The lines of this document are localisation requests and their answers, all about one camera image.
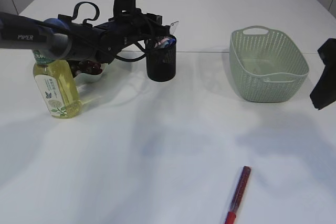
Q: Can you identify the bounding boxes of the yellow tea bottle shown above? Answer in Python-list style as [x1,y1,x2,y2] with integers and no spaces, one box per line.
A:
[32,50,82,119]

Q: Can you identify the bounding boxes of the red glitter marker pen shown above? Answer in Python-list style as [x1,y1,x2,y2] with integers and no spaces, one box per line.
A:
[224,166,251,224]

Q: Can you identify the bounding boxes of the black mesh pen holder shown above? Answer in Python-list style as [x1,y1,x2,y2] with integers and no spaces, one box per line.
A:
[145,35,177,82]

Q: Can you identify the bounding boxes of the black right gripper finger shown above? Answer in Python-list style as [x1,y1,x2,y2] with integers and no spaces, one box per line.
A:
[310,38,335,110]

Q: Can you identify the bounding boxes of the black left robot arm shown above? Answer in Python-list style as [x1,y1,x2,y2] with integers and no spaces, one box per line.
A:
[1,12,170,63]

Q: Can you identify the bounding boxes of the dark purple grape bunch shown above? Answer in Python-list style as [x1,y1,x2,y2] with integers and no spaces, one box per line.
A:
[68,60,103,77]

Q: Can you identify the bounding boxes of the green wavy glass plate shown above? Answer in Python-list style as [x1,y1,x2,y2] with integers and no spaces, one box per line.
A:
[74,63,108,86]

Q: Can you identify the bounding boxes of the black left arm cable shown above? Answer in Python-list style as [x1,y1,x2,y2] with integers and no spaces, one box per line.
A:
[44,1,163,63]

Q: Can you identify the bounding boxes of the green plastic woven basket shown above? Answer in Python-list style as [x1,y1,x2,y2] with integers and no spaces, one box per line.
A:
[229,26,309,103]

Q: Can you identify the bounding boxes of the pink safety scissors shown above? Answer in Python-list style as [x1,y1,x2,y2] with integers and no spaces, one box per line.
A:
[154,37,170,49]

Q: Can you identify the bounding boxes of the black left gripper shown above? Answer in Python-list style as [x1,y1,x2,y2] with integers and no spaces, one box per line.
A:
[78,8,171,63]

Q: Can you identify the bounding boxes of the clear plastic ruler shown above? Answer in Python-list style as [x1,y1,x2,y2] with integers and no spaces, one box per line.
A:
[169,21,179,35]

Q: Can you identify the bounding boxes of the blue safety scissors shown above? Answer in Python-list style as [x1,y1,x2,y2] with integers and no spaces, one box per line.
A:
[163,38,176,48]

